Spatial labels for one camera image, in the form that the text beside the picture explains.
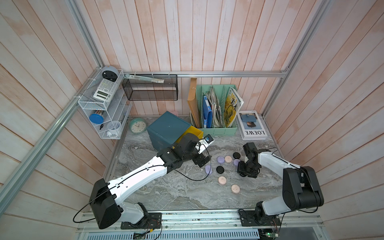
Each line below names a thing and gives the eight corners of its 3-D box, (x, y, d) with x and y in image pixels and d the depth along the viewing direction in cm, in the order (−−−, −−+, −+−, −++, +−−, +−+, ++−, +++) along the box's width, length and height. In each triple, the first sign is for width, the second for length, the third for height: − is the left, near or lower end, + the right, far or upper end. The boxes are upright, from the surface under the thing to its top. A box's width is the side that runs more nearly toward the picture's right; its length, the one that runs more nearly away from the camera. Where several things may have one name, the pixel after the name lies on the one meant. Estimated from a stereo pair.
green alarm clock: (133, 135, 110) (128, 125, 101) (135, 128, 115) (131, 117, 106) (145, 135, 110) (141, 125, 101) (147, 128, 115) (143, 117, 106)
